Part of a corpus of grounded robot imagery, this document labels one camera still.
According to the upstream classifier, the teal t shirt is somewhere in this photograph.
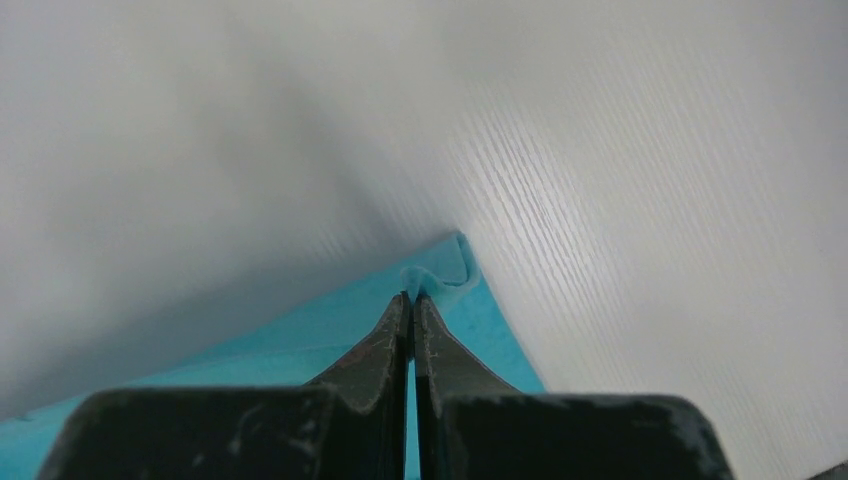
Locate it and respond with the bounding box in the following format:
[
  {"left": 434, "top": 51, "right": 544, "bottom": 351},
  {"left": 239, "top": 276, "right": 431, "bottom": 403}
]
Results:
[{"left": 1, "top": 234, "right": 539, "bottom": 479}]

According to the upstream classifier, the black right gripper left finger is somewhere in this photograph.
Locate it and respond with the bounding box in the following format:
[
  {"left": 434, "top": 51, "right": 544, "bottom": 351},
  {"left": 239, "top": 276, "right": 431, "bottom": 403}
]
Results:
[{"left": 38, "top": 293, "right": 411, "bottom": 479}]

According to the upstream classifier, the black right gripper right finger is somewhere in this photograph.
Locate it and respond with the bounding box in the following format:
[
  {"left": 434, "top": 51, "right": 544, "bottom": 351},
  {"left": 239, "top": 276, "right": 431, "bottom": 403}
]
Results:
[{"left": 413, "top": 296, "right": 734, "bottom": 479}]

